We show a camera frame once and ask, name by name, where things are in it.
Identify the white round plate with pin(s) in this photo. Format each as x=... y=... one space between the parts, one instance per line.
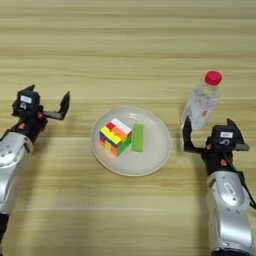
x=150 y=160

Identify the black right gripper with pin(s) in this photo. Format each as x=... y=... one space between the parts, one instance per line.
x=220 y=161

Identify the multicoloured puzzle cube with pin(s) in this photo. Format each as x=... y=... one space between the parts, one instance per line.
x=115 y=136

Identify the right gripper labelled black box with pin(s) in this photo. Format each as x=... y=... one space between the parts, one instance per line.
x=225 y=136

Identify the left gripper labelled black box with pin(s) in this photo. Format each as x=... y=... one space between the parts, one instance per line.
x=26 y=101

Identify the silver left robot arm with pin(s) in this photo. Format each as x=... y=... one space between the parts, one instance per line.
x=11 y=166

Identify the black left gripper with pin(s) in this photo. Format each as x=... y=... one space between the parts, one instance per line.
x=30 y=126

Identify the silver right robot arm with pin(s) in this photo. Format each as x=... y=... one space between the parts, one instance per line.
x=230 y=213

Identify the green rectangular block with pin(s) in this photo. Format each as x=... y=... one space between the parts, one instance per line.
x=137 y=138

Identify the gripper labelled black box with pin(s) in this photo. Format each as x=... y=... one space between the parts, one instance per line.
x=26 y=101
x=225 y=136

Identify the clear bottle with red cap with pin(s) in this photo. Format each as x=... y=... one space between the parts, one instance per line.
x=201 y=103

